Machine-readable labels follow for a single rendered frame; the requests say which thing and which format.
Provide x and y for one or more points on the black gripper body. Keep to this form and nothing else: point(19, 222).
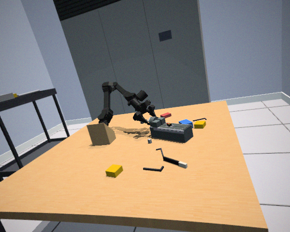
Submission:
point(145, 110)

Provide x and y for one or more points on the blue rectangular block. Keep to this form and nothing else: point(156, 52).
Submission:
point(185, 121)

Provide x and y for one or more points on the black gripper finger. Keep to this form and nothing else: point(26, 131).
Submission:
point(152, 113)
point(142, 119)

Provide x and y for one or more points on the red flat block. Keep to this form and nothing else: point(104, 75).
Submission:
point(165, 115)

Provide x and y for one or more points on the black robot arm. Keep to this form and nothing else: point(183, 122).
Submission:
point(132, 98)

